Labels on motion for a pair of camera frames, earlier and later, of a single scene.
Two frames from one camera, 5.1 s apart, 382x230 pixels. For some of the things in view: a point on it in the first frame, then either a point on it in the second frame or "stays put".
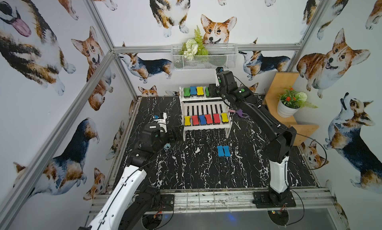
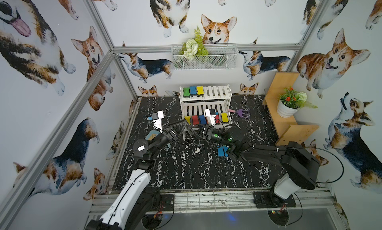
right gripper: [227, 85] → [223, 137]
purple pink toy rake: [239, 112] stays put
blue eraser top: [220, 151] stays put
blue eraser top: [227, 151] stays put
